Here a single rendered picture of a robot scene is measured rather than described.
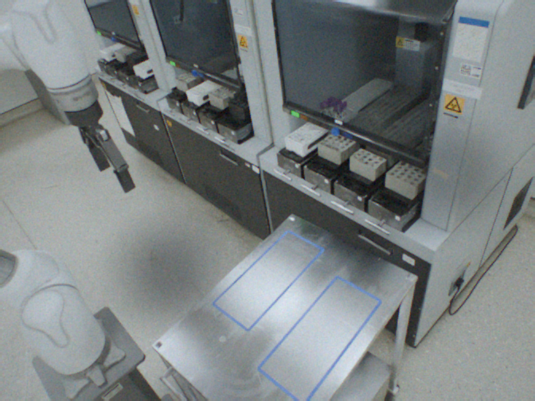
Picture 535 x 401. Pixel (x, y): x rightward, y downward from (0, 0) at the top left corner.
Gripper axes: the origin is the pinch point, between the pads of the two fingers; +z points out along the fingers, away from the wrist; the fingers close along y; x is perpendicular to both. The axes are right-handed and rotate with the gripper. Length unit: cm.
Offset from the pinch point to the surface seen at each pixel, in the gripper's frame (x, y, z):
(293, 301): 19, 39, 38
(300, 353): 9, 50, 38
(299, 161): 67, -4, 39
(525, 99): 103, 56, 10
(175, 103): 66, -93, 40
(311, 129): 81, -11, 34
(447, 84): 75, 46, -4
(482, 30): 75, 51, -19
